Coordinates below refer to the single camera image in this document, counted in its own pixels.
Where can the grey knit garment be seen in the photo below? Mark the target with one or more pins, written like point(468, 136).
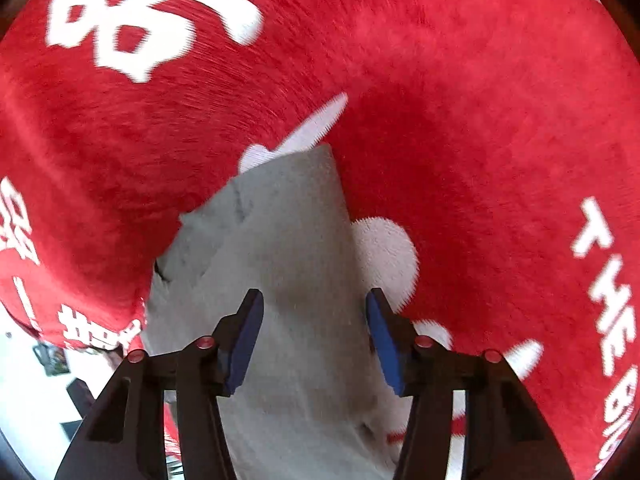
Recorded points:
point(290, 240)

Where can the small dark green object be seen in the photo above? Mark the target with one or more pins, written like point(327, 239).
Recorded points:
point(51, 358)

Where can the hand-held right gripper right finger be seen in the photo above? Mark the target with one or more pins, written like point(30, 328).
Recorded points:
point(382, 340)

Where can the red printed blanket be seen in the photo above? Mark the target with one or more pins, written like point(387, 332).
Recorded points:
point(450, 110)

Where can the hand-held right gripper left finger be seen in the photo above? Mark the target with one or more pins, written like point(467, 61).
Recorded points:
point(245, 345)

